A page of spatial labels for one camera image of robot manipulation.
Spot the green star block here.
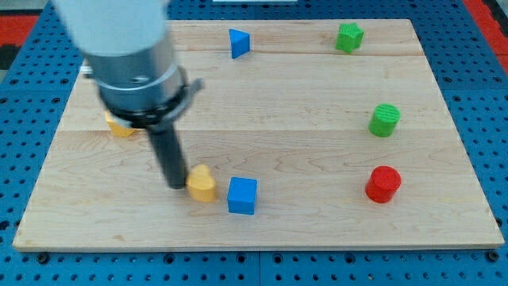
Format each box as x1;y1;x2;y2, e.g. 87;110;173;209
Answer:
335;22;364;53

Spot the blue cube block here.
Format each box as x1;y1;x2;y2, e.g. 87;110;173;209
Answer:
227;177;258;215

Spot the red cylinder block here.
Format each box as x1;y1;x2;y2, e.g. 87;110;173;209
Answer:
365;165;402;203

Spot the wooden board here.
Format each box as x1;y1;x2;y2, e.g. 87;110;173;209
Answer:
13;19;505;253

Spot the green cylinder block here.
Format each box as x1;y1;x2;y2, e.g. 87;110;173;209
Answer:
368;103;401;137

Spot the blue triangle block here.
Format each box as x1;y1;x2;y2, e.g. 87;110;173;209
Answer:
229;29;251;59

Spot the yellow heart block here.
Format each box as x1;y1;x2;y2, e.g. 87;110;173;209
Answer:
186;164;217;203

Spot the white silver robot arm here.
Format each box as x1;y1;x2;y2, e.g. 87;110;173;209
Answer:
53;0;203;189

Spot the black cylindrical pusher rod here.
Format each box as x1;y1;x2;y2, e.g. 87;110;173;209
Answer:
147;123;187;189

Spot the yellow hexagon block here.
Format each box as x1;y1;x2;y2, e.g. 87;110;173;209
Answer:
105;111;136;137

